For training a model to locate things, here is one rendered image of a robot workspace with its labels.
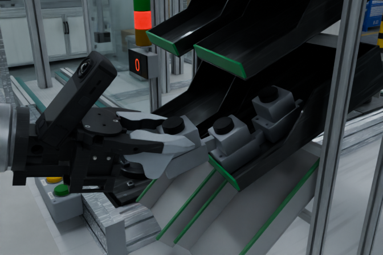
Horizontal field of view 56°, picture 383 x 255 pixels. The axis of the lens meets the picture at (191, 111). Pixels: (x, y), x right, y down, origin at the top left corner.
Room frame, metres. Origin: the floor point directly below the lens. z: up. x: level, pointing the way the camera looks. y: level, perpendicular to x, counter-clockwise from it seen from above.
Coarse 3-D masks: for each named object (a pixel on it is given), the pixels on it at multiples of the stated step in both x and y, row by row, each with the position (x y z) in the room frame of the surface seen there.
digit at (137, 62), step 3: (135, 54) 1.08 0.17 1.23; (135, 57) 1.08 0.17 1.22; (138, 57) 1.06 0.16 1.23; (135, 60) 1.08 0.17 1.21; (138, 60) 1.06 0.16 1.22; (135, 63) 1.08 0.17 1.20; (138, 63) 1.06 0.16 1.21; (135, 66) 1.08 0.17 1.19; (138, 66) 1.06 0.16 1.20; (135, 69) 1.08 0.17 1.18; (138, 69) 1.06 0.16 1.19; (138, 72) 1.06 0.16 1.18
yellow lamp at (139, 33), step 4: (136, 32) 1.07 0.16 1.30; (140, 32) 1.06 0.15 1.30; (144, 32) 1.06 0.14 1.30; (136, 36) 1.07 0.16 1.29; (140, 36) 1.06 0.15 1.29; (144, 36) 1.06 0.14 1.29; (136, 40) 1.07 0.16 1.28; (140, 40) 1.06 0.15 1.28; (144, 40) 1.06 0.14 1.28; (148, 40) 1.07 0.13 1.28; (136, 44) 1.07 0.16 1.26; (140, 44) 1.06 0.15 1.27; (144, 44) 1.06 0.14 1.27; (148, 44) 1.07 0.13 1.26
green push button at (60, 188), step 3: (57, 186) 0.76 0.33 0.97; (60, 186) 0.76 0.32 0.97; (63, 186) 0.76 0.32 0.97; (66, 186) 0.76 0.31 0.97; (54, 189) 0.75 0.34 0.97; (57, 189) 0.75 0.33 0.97; (60, 189) 0.75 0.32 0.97; (63, 189) 0.75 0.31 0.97; (66, 189) 0.75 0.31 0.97; (54, 192) 0.74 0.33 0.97; (57, 192) 0.73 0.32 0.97; (60, 192) 0.73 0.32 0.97; (63, 192) 0.73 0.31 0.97; (66, 192) 0.74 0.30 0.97; (57, 195) 0.73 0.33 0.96; (60, 195) 0.73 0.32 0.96
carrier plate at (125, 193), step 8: (120, 176) 0.81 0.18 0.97; (120, 184) 0.77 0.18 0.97; (136, 184) 0.77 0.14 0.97; (144, 184) 0.77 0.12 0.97; (112, 192) 0.74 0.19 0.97; (120, 192) 0.73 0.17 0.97; (128, 192) 0.73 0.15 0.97; (136, 192) 0.73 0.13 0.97; (120, 200) 0.70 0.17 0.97; (128, 200) 0.71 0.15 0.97
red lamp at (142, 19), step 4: (136, 12) 1.07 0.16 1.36; (140, 12) 1.06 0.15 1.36; (144, 12) 1.06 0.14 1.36; (148, 12) 1.07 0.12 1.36; (136, 16) 1.07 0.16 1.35; (140, 16) 1.06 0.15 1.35; (144, 16) 1.06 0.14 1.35; (148, 16) 1.07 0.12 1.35; (136, 20) 1.07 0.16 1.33; (140, 20) 1.06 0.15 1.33; (144, 20) 1.06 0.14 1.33; (148, 20) 1.07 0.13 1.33; (136, 24) 1.07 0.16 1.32; (140, 24) 1.06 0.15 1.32; (144, 24) 1.06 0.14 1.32; (148, 24) 1.07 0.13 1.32; (136, 28) 1.07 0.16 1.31; (140, 28) 1.06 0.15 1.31; (144, 28) 1.06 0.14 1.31; (148, 28) 1.07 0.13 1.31
